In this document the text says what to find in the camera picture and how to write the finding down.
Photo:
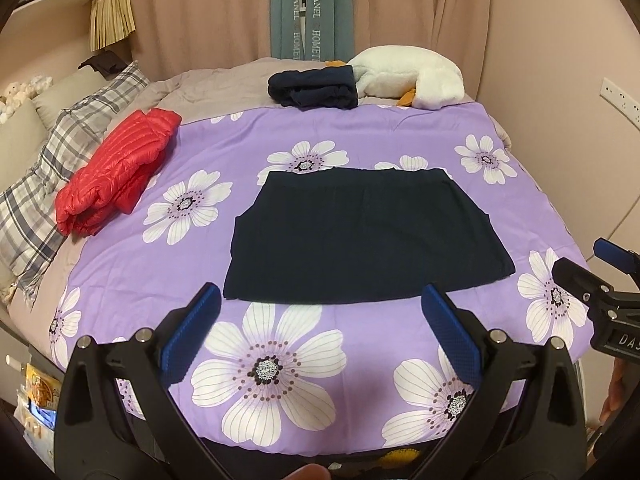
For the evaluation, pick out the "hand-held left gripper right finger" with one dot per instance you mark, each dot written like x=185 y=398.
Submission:
x=450 y=330

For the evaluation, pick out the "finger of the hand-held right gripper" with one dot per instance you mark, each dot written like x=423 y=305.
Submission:
x=582 y=285
x=617 y=255

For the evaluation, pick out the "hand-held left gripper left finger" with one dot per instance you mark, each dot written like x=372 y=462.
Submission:
x=192 y=320

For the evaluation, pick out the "navy zip jacket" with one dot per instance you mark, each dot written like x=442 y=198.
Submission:
x=360 y=230

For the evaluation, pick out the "person's right hand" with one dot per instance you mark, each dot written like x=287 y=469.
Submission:
x=614 y=405

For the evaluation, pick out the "person's left hand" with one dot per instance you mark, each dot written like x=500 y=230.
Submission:
x=305 y=474

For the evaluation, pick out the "yellow fuzzy cloth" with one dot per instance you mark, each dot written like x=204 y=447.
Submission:
x=402 y=458

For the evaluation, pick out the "yellow snack packet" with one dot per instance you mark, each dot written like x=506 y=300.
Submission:
x=42 y=382

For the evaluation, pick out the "red down jacket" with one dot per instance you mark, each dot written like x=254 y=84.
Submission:
x=115 y=165

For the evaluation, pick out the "blue snack packet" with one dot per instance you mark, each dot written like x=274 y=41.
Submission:
x=44 y=415

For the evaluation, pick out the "purple floral blanket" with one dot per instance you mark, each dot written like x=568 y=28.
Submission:
x=350 y=130

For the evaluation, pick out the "grey plaid pillow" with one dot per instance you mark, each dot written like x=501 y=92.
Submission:
x=65 y=135

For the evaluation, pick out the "beige pillow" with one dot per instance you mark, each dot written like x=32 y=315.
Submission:
x=20 y=145
x=65 y=92

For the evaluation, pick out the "folded navy garment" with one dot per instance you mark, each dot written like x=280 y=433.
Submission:
x=315 y=87

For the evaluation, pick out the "white plush goose toy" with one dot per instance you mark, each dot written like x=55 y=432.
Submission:
x=400 y=67

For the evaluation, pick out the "dark brown cloth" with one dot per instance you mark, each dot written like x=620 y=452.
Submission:
x=107 y=61

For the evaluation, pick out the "small white plush toy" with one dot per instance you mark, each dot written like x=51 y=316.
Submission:
x=37 y=82
x=4 y=110
x=15 y=92

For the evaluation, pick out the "pink curtain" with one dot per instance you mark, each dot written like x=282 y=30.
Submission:
x=425 y=5
x=200 y=10

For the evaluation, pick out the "grey-green lettered curtain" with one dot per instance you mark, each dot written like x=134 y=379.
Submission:
x=282 y=5

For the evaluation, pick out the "white wall socket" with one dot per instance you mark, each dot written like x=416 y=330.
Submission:
x=620 y=97

